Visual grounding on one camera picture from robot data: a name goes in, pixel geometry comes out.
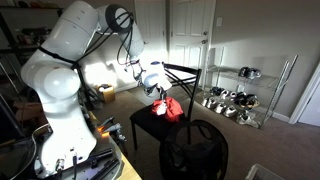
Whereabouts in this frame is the dark shoe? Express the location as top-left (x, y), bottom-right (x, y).
top-left (209, 86), bottom-right (225, 97)

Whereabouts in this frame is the silver wire shoe rack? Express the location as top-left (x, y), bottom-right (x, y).
top-left (201, 46), bottom-right (299, 130)

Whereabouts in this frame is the white interior door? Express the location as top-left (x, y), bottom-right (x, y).
top-left (288, 62), bottom-right (320, 128)

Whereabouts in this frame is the white plastic bin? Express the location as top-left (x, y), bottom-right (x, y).
top-left (245, 163), bottom-right (285, 180)

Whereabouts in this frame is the white panelled entry door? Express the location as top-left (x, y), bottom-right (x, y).
top-left (168, 0), bottom-right (216, 83)

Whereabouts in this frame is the white closet door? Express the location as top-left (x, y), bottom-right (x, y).
top-left (133, 0), bottom-right (168, 86)

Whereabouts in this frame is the black metal chair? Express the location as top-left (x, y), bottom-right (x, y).
top-left (129, 61), bottom-right (203, 151)

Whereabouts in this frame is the cardboard box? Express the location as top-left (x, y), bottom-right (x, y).
top-left (95, 83), bottom-right (116, 104)

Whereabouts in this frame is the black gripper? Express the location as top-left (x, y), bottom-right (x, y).
top-left (153, 84), bottom-right (168, 103)

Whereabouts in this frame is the large white sneaker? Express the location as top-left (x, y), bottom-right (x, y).
top-left (235, 111), bottom-right (261, 130)

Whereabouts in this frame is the orange red shirt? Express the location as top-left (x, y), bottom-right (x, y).
top-left (150, 96), bottom-right (185, 124)

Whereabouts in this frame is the black mesh laundry basket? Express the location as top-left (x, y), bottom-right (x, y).
top-left (158, 119), bottom-right (230, 180)

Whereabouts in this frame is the black shoe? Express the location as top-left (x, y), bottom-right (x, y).
top-left (244, 94), bottom-right (261, 110)
top-left (233, 92), bottom-right (248, 107)

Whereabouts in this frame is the black metal shelf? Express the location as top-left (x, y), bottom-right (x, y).
top-left (0, 0), bottom-right (103, 109)

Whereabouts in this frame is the orange handled bar clamp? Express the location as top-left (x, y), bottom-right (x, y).
top-left (96, 115), bottom-right (128, 145)

